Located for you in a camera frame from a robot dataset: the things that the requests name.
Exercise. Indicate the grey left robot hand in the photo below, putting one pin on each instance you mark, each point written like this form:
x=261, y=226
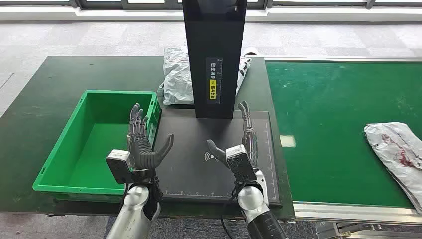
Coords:
x=141, y=151

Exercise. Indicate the grey parcel bag red print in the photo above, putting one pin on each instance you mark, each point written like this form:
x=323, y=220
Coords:
x=395, y=148

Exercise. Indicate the black inbound scanner machine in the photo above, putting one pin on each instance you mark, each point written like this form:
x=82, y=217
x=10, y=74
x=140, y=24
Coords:
x=197, y=165

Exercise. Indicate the white parcel bag black print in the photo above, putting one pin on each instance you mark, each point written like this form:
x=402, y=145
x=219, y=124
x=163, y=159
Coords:
x=176, y=79

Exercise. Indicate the green conveyor belt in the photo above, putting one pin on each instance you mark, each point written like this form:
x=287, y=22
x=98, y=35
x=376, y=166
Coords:
x=329, y=132

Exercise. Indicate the green plastic crate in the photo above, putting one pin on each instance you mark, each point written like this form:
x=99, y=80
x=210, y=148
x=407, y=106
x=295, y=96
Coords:
x=92, y=148

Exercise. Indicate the small white round object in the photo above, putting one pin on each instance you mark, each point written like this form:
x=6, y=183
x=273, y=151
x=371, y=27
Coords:
x=251, y=51

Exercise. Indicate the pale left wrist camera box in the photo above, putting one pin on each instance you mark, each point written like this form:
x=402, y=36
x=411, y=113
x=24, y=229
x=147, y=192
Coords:
x=118, y=165

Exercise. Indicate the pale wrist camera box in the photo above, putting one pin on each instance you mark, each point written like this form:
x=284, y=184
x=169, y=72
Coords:
x=240, y=163
x=118, y=165

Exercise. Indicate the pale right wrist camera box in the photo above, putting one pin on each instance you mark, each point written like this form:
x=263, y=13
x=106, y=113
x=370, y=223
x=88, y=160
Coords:
x=240, y=163

